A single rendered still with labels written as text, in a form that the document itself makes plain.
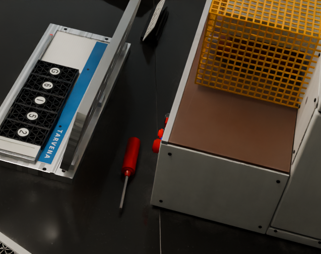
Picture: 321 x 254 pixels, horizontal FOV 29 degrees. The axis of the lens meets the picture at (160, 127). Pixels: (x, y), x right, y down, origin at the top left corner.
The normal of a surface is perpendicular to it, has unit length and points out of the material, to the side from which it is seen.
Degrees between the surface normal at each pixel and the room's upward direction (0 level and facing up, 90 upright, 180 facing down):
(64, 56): 0
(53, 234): 0
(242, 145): 0
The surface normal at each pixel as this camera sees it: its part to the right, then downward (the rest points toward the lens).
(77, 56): 0.11, -0.68
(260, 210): -0.23, 0.70
